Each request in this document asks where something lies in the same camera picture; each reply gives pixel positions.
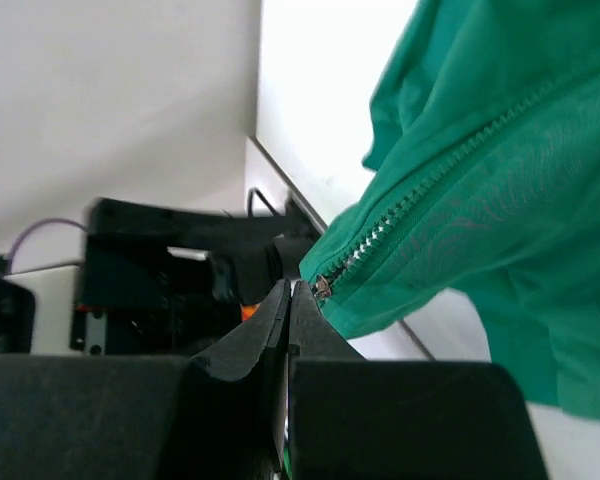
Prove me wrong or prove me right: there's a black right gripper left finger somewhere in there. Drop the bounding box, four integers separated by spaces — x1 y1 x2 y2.
0 281 290 479

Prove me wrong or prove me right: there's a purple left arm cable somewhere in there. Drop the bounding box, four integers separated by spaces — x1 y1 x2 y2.
3 217 89 274

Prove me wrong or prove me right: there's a silver zipper pull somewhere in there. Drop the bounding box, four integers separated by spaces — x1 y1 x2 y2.
312 275 334 301

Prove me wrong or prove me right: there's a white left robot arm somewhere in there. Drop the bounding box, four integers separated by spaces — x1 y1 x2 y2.
0 198 320 355

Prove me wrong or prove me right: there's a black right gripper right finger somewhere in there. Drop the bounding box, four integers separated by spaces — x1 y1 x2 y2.
289 282 547 479

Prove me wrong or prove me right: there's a green jacket white lining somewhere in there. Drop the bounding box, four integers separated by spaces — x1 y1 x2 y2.
301 1 600 420

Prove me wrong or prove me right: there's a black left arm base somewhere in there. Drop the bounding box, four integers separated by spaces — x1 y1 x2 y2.
246 187 321 280

